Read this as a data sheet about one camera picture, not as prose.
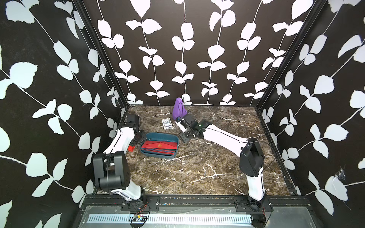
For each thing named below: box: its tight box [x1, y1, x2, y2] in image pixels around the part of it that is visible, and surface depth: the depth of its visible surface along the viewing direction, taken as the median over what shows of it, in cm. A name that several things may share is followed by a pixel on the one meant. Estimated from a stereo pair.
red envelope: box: [141, 140, 178, 155], surface depth 90 cm
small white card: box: [161, 117, 173, 130], surface depth 109 cm
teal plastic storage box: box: [139, 132, 180, 159], surface depth 91 cm
